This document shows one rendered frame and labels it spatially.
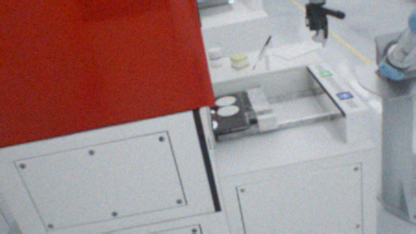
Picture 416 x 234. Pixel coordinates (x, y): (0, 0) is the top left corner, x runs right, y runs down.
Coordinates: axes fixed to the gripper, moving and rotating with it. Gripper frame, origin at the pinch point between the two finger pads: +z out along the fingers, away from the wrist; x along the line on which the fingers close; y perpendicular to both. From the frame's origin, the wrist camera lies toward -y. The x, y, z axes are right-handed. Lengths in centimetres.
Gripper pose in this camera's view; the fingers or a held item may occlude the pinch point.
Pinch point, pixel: (324, 44)
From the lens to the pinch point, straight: 198.7
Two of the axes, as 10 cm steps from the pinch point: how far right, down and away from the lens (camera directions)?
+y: -9.8, 1.9, 0.3
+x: 0.6, 4.5, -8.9
